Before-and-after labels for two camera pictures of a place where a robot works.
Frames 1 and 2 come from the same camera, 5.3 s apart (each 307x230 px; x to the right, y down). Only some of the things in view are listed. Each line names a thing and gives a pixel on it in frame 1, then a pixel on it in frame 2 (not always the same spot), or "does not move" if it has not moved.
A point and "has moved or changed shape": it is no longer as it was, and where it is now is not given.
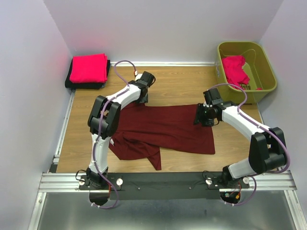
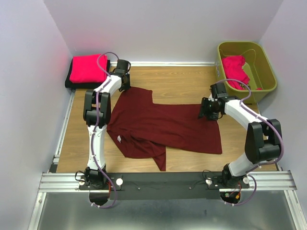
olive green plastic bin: (262, 79) does not move
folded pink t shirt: (92, 69) does not move
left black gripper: (144, 100) to (127, 86)
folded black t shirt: (69, 85) does not move
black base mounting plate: (164, 186) does not move
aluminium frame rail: (167, 63) does not move
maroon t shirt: (145, 129) has moved or changed shape
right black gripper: (200, 107) to (203, 111)
